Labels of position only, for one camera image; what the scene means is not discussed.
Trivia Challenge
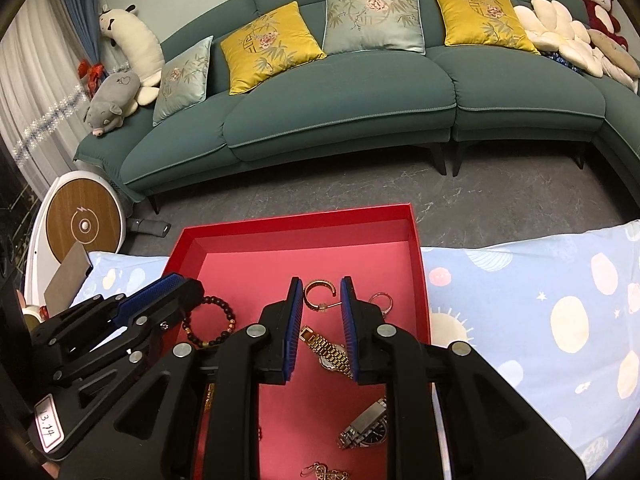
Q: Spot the gold watch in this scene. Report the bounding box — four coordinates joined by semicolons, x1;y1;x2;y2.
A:
299;326;353;376

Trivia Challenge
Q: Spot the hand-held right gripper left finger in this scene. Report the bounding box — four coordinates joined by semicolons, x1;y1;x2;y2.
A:
60;276;304;480

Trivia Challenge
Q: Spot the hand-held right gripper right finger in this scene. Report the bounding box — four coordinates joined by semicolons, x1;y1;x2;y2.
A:
340;275;586;480

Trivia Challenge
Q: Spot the white exercise machine wooden disc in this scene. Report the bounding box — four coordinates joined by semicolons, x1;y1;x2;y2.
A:
25;170;171;311

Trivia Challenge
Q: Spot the silver infinity necklace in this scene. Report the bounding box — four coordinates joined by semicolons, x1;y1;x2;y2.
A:
300;462;353;480

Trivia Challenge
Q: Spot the red monkey plush toy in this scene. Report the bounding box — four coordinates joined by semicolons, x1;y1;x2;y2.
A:
571;0;630;51

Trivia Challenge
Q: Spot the gold hoop earring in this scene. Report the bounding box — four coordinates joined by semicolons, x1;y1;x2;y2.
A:
303;280;346;313

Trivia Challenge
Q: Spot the white petal-shaped cushion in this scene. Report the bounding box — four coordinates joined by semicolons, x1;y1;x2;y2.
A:
514;0;640;93

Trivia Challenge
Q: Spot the white sheer curtain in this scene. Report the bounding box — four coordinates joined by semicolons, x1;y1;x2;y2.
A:
0;7;101;201

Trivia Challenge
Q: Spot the light blue embroidered cushion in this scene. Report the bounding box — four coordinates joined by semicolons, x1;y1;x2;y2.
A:
321;0;427;56
152;35;215;127

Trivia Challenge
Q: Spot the grey pig plush toy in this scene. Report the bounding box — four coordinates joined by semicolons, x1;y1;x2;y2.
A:
82;71;141;137

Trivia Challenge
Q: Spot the red cardboard box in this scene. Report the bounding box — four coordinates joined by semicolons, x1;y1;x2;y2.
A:
160;203;433;480

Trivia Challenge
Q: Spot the silver watch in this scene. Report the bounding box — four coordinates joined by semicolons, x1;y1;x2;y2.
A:
336;397;388;450

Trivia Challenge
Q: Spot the brown cardboard sheet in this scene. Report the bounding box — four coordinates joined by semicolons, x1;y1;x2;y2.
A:
42;242;93;311

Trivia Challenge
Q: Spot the yellow embroidered cushion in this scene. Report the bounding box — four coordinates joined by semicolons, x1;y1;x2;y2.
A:
429;0;543;56
220;1;328;96

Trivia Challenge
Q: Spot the light blue printed tablecloth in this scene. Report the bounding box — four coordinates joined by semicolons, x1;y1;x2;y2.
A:
67;219;640;480

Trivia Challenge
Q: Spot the blue curtain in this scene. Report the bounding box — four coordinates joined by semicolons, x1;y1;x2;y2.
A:
50;0;103;68

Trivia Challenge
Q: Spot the white long plush toy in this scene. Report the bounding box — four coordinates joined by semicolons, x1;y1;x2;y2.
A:
98;4;166;107

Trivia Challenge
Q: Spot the red bow ornament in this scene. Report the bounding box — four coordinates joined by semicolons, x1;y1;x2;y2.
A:
77;59;106;98

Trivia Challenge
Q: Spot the dark blue patterned cloth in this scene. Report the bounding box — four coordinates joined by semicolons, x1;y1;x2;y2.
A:
542;50;583;73

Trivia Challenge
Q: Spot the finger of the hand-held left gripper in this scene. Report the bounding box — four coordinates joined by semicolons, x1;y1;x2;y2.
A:
52;280;205;386
30;274;188;356

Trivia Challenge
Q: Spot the dark glass cabinet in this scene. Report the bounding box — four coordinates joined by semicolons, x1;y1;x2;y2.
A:
0;150;46;311

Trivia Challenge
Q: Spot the green sofa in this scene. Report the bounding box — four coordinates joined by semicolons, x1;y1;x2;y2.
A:
74;0;640;213

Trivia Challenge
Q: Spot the silver ring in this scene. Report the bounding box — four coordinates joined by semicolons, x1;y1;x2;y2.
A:
369;291;394;318

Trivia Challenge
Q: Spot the dark wooden bead bracelet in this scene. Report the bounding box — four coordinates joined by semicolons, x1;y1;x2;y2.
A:
181;296;237;350

